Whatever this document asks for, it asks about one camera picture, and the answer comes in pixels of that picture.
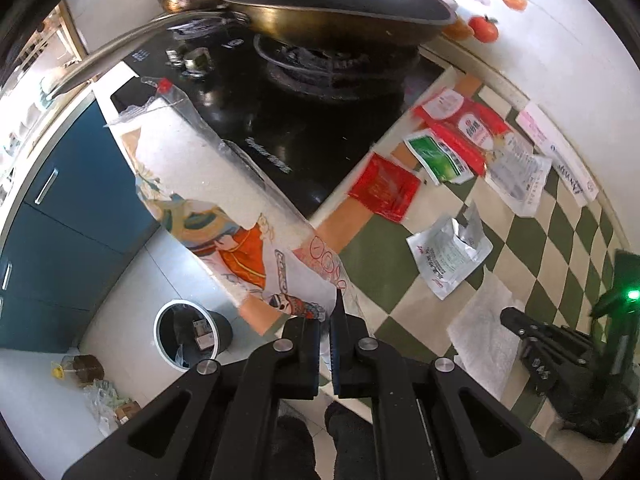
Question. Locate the brown oil bottle yellow cap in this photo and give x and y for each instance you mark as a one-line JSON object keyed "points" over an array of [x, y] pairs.
{"points": [[87, 367]]}

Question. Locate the pile of clear plastic bags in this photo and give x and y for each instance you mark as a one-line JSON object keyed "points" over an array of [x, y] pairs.
{"points": [[102, 405]]}

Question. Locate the blue kitchen cabinet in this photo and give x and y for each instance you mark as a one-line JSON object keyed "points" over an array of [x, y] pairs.
{"points": [[70, 240]]}

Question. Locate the black glass gas stove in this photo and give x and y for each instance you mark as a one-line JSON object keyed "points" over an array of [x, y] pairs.
{"points": [[280, 125]]}

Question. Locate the person's right leg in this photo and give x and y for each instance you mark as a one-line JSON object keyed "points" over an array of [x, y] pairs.
{"points": [[350, 440]]}

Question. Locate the red tomato wall sticker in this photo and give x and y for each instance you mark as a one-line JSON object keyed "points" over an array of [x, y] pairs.
{"points": [[483, 29]]}

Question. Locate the person's left leg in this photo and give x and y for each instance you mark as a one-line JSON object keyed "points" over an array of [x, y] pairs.
{"points": [[295, 450]]}

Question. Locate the green white checkered mat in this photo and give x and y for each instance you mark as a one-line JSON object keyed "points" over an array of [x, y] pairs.
{"points": [[550, 240]]}

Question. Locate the white printed plastic packet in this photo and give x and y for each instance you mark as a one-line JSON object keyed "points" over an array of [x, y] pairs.
{"points": [[520, 180]]}

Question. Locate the red white food packet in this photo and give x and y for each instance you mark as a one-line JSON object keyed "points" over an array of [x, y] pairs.
{"points": [[475, 127]]}

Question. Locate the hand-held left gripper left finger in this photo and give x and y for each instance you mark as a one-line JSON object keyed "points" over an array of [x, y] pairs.
{"points": [[305, 360]]}

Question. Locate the person's leg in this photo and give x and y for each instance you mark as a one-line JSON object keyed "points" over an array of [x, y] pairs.
{"points": [[350, 440], [295, 450]]}

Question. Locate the small orange red wall sticker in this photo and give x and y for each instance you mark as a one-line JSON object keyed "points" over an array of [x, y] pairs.
{"points": [[515, 1]]}

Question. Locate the white paper towel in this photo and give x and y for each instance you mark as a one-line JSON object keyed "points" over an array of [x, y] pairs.
{"points": [[485, 330]]}

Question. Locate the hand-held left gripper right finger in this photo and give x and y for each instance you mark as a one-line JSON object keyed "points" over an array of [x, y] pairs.
{"points": [[345, 355]]}

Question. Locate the red foil packet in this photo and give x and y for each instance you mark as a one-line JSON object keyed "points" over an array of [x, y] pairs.
{"points": [[382, 187]]}

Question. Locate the green white packet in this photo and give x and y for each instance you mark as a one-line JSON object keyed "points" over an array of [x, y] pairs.
{"points": [[440, 160]]}

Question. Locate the silver foil pouch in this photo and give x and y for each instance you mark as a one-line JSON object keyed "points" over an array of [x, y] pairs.
{"points": [[445, 255]]}

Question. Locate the orange fruit wall sticker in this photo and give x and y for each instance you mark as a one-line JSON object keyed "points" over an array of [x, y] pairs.
{"points": [[459, 30]]}

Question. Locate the cartoon printed plastic bag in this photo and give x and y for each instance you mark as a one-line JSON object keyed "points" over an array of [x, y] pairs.
{"points": [[200, 170]]}

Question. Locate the small cardboard box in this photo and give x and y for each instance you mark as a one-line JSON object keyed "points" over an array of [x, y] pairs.
{"points": [[127, 410]]}

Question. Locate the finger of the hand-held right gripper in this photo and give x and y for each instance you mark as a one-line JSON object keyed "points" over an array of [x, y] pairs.
{"points": [[555, 337], [550, 372]]}

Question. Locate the round grey bin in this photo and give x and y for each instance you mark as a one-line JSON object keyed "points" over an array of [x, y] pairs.
{"points": [[220, 330]]}

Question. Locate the long white carton box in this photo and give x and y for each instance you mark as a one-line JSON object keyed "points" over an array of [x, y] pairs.
{"points": [[555, 150]]}

